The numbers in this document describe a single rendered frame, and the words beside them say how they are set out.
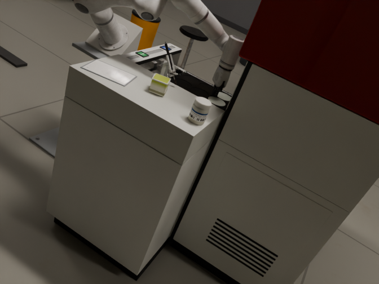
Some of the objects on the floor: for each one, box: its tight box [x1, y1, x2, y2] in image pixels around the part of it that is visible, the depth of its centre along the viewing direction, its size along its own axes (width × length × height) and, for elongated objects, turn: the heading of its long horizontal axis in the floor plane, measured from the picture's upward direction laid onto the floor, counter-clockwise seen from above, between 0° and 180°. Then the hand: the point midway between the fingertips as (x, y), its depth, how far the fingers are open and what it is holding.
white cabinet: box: [46, 96, 214, 281], centre depth 206 cm, size 64×96×82 cm, turn 126°
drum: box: [130, 10, 161, 51], centre depth 432 cm, size 36×36×57 cm
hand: (215, 92), depth 187 cm, fingers closed
